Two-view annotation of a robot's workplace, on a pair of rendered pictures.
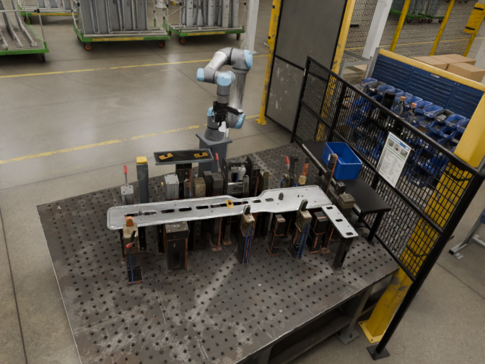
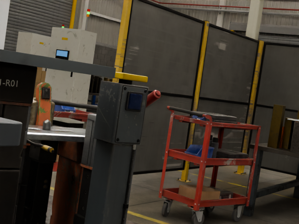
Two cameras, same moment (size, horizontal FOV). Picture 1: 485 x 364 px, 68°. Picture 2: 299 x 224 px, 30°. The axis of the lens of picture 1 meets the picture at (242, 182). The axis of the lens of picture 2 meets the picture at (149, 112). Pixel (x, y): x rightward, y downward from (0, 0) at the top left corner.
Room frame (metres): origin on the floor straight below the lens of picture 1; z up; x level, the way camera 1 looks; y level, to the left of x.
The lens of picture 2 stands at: (2.88, 0.34, 1.15)
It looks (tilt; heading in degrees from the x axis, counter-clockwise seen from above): 3 degrees down; 161
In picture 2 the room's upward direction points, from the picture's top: 8 degrees clockwise
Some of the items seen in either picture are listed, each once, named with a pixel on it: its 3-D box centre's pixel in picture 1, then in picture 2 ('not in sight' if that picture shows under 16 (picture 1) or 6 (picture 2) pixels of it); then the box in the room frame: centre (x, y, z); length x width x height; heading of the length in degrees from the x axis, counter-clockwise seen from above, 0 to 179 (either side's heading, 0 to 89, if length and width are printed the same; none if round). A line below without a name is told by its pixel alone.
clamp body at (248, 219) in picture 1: (245, 237); not in sight; (1.58, -0.06, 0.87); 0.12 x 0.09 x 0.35; 21
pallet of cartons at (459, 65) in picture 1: (442, 94); not in sight; (5.95, -3.12, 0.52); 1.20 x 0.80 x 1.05; 124
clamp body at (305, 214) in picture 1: (299, 233); not in sight; (1.68, -0.39, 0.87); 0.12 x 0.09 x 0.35; 21
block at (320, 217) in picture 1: (315, 232); not in sight; (1.74, -0.51, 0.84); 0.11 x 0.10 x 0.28; 21
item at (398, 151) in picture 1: (392, 159); not in sight; (2.00, -0.93, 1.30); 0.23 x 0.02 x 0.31; 21
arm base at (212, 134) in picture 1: (214, 131); not in sight; (2.38, 0.25, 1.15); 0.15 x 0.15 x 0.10
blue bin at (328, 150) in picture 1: (341, 159); not in sight; (2.27, -0.69, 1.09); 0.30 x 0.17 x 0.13; 14
